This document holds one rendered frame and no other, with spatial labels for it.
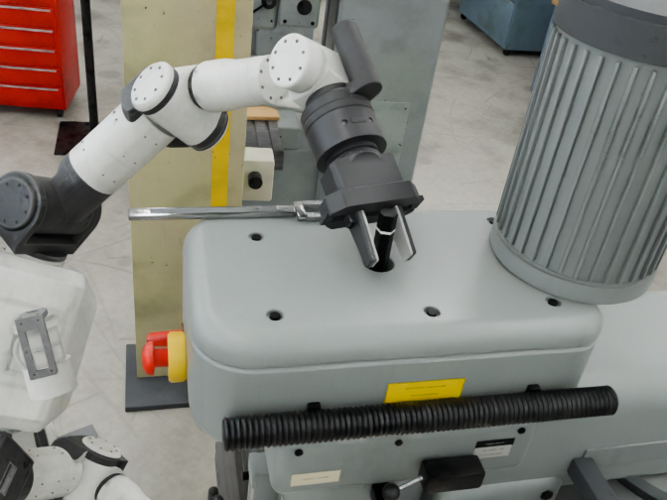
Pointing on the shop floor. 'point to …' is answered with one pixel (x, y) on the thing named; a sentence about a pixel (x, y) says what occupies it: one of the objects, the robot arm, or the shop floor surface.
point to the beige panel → (177, 172)
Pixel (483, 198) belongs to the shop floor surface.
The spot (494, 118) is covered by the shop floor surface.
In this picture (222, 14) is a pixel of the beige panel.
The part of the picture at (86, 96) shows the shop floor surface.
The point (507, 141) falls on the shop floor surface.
